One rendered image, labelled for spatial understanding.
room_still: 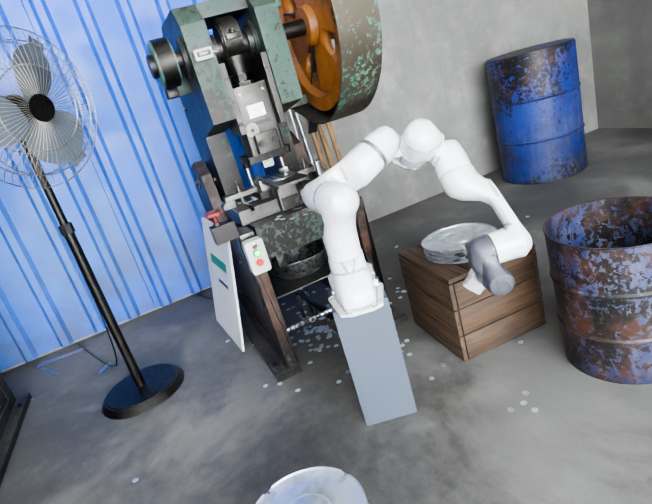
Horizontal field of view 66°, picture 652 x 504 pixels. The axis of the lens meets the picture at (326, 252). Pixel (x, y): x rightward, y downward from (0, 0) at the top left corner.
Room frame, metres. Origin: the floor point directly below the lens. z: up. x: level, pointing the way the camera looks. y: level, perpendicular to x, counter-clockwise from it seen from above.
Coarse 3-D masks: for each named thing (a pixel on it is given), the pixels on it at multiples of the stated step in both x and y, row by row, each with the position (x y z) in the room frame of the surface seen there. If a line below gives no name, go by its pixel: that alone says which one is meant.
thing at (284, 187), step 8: (272, 176) 2.17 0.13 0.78; (280, 176) 2.11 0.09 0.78; (288, 176) 2.07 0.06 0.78; (296, 176) 2.03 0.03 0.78; (304, 176) 1.98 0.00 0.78; (264, 184) 2.12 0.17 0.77; (272, 184) 2.01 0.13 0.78; (280, 184) 1.97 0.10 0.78; (288, 184) 1.95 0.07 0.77; (296, 184) 2.09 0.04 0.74; (272, 192) 2.12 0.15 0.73; (280, 192) 2.06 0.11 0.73; (288, 192) 2.07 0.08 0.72; (296, 192) 2.08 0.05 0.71; (280, 200) 2.06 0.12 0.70; (288, 200) 2.07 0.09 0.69; (296, 200) 2.08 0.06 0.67; (280, 208) 2.07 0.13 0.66; (288, 208) 2.06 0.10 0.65
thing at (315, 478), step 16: (288, 480) 1.03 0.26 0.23; (304, 480) 1.01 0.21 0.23; (320, 480) 1.00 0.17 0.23; (336, 480) 0.98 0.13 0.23; (352, 480) 0.97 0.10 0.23; (288, 496) 0.98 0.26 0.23; (304, 496) 0.95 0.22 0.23; (320, 496) 0.94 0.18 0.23; (336, 496) 0.93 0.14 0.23; (352, 496) 0.92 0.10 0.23
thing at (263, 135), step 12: (240, 84) 2.20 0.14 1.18; (252, 84) 2.17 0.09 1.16; (264, 84) 2.18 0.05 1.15; (240, 96) 2.15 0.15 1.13; (252, 96) 2.16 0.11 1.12; (264, 96) 2.18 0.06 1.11; (240, 108) 2.14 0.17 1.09; (252, 108) 2.16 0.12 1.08; (264, 108) 2.17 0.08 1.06; (252, 120) 2.15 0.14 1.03; (264, 120) 2.17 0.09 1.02; (276, 120) 2.18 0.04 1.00; (252, 132) 2.14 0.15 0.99; (264, 132) 2.13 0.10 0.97; (276, 132) 2.15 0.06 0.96; (252, 144) 2.14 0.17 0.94; (264, 144) 2.11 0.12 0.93; (276, 144) 2.14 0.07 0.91; (252, 156) 2.14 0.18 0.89
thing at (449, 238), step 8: (464, 224) 1.94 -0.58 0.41; (480, 224) 1.90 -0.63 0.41; (488, 224) 1.86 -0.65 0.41; (440, 232) 1.94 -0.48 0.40; (448, 232) 1.91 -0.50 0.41; (456, 232) 1.87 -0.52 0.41; (464, 232) 1.84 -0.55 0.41; (472, 232) 1.82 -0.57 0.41; (480, 232) 1.81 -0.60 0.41; (488, 232) 1.79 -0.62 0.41; (424, 240) 1.90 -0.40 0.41; (432, 240) 1.87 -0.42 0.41; (440, 240) 1.85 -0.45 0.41; (448, 240) 1.81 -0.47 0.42; (456, 240) 1.78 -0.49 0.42; (464, 240) 1.76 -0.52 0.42; (424, 248) 1.80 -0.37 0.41; (432, 248) 1.78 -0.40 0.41; (440, 248) 1.76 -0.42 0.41; (448, 248) 1.74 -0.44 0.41; (456, 248) 1.72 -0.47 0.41
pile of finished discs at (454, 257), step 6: (426, 252) 1.83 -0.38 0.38; (432, 252) 1.78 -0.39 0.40; (444, 252) 1.74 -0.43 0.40; (456, 252) 1.71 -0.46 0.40; (462, 252) 1.72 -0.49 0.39; (432, 258) 1.81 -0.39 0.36; (438, 258) 1.76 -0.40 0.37; (444, 258) 1.76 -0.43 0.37; (450, 258) 1.73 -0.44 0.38; (456, 258) 1.72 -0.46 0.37; (462, 258) 1.71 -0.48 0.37
